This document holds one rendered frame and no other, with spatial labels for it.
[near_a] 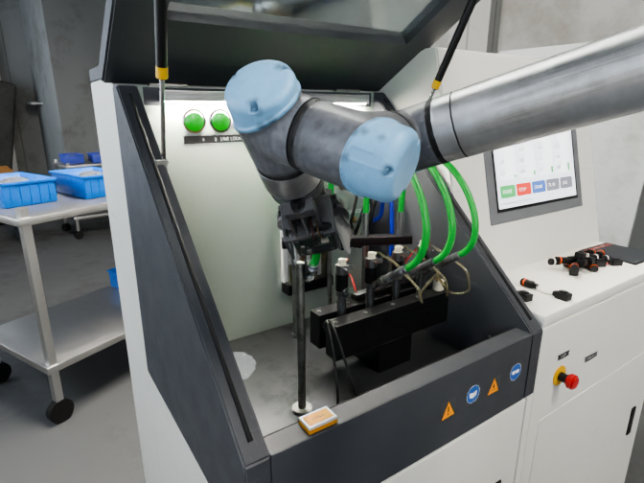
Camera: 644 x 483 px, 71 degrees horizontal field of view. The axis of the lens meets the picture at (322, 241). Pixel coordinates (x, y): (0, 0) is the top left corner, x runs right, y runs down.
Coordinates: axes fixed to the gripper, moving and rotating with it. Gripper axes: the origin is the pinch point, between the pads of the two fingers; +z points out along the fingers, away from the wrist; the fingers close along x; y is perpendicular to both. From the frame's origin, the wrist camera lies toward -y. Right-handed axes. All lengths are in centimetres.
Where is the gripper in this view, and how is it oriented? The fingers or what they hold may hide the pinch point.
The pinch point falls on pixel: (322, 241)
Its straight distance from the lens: 74.1
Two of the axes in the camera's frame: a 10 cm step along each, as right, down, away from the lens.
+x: 9.7, -2.0, -1.0
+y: 1.3, 8.5, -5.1
